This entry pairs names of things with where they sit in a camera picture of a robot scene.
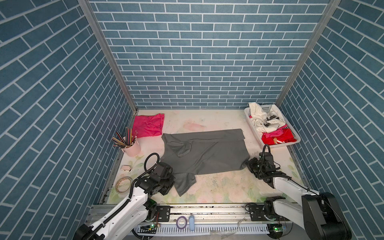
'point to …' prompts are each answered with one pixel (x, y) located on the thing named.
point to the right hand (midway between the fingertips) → (244, 160)
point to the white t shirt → (267, 122)
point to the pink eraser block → (126, 168)
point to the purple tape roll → (180, 217)
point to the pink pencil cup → (133, 150)
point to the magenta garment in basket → (279, 131)
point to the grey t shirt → (187, 153)
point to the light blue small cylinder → (191, 223)
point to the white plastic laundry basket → (247, 112)
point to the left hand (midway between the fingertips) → (177, 180)
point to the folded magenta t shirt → (148, 126)
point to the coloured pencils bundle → (119, 141)
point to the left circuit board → (148, 228)
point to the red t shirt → (287, 136)
